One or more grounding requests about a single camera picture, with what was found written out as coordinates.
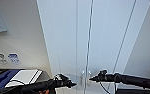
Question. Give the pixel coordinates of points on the wall socket with blue label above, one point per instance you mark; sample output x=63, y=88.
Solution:
x=13, y=58

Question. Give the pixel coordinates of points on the white wardrobe door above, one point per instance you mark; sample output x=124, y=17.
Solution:
x=107, y=36
x=62, y=36

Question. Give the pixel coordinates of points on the white wall socket plate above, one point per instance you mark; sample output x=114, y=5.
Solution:
x=0, y=58

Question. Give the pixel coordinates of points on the white flat board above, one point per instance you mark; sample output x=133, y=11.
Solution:
x=24, y=76

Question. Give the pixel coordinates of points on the blue moulded tray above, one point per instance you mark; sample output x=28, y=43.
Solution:
x=1, y=79

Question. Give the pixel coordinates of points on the white wardrobe cabinet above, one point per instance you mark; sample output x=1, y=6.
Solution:
x=142, y=20

